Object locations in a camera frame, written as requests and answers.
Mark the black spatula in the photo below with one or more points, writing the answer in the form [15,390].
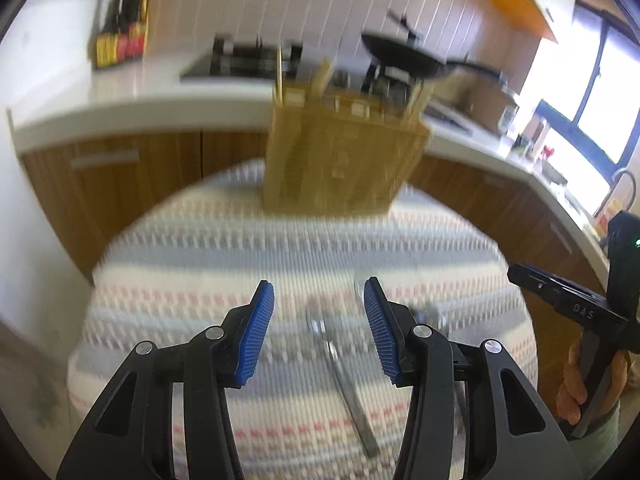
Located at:
[406,25]

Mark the striped woven table mat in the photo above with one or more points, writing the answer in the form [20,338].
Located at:
[250,250]

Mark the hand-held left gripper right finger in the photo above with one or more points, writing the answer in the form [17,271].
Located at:
[382,335]

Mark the white kitchen countertop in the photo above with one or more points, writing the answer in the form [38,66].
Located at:
[125,95]

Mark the silver faucet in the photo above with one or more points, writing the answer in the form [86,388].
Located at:
[624,182]

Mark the metal spoon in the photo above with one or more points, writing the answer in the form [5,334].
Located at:
[345,380]

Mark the dark framed window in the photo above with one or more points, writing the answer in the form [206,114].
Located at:
[595,110]

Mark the black wok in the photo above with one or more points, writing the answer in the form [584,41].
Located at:
[405,55]

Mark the black glass gas stove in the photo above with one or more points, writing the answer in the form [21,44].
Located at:
[235,67]

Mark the dark soy sauce bottle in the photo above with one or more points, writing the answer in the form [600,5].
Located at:
[109,35]

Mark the wooden utensil holder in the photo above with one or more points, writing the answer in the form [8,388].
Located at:
[340,160]

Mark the wooden chopstick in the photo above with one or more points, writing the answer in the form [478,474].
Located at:
[320,77]
[278,75]
[414,96]

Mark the black burner grate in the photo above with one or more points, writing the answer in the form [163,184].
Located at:
[385,77]
[255,55]

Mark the person's right forearm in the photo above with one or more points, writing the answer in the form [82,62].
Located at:
[607,440]

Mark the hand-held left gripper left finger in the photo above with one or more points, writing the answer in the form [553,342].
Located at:
[254,335]

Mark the person's right hand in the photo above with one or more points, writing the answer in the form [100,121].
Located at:
[570,385]

